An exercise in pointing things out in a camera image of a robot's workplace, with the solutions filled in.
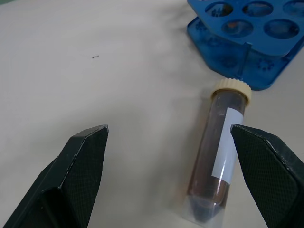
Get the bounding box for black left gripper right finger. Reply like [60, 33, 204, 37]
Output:
[230, 123, 304, 228]

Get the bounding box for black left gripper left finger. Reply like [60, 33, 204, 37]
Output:
[0, 124, 109, 228]

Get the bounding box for brown-filled centrifuge tube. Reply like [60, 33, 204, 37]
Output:
[182, 78, 252, 225]

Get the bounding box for blue tube rack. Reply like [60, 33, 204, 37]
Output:
[186, 0, 304, 91]

